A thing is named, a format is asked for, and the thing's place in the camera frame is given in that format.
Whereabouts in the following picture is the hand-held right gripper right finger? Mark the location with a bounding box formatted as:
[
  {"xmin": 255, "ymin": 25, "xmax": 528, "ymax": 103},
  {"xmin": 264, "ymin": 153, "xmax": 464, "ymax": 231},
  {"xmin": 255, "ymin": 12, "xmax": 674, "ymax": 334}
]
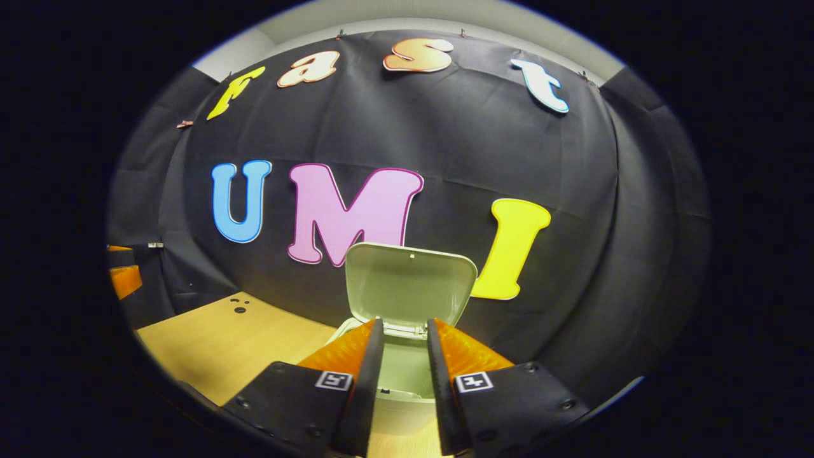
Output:
[{"xmin": 426, "ymin": 318, "xmax": 592, "ymax": 457}]

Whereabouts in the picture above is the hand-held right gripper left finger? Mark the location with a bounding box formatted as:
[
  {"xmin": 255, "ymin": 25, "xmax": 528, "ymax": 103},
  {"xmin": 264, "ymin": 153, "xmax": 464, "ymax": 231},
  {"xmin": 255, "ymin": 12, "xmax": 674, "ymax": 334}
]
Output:
[{"xmin": 219, "ymin": 318, "xmax": 385, "ymax": 457}]

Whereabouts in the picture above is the pale green desktop garbage bin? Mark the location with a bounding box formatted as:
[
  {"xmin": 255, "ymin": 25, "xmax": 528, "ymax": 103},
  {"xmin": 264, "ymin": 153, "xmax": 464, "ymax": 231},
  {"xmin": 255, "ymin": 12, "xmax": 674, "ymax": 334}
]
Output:
[{"xmin": 326, "ymin": 242, "xmax": 478, "ymax": 437}]

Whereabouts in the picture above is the wooden desktop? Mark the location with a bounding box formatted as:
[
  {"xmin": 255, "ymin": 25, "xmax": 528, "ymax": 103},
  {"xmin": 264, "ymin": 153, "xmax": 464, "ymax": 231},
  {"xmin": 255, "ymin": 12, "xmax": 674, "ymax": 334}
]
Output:
[{"xmin": 137, "ymin": 291, "xmax": 446, "ymax": 458}]

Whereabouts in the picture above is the black backdrop cloth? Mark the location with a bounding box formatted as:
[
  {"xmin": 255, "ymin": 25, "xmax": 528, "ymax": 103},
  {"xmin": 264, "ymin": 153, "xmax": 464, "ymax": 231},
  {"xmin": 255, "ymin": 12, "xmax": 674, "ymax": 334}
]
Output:
[{"xmin": 107, "ymin": 29, "xmax": 711, "ymax": 408}]

